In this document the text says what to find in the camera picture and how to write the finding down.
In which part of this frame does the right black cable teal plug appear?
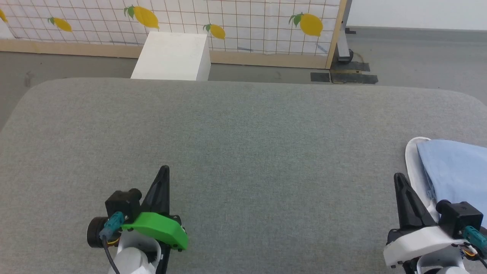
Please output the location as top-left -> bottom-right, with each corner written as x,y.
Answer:
462,225 -> 487,267

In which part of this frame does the light blue garment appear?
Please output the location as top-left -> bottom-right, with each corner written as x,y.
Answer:
417,139 -> 487,229

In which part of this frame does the grey metal panel stand leg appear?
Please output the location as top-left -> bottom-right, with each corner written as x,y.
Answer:
335,0 -> 355,63

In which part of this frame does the grey fabric sofa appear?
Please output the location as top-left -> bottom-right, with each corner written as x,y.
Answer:
0,78 -> 487,274

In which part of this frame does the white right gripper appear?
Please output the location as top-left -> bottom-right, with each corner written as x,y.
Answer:
383,173 -> 468,268

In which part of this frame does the large black floor mat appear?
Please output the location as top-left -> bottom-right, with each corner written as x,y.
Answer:
329,61 -> 379,84

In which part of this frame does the white box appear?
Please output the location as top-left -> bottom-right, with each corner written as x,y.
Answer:
131,31 -> 211,81

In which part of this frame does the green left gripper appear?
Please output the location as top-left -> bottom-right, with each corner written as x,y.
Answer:
121,165 -> 189,250

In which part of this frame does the white laundry basket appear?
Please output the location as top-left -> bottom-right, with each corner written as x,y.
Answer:
405,137 -> 442,213

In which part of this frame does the lemon print tile panel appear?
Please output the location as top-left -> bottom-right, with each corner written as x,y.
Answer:
0,0 -> 349,70

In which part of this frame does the left black cable teal plug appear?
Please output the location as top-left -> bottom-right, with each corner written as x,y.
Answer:
100,212 -> 126,274

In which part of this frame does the black cable teal plug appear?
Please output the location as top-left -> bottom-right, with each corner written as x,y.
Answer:
100,212 -> 126,274
462,225 -> 487,267

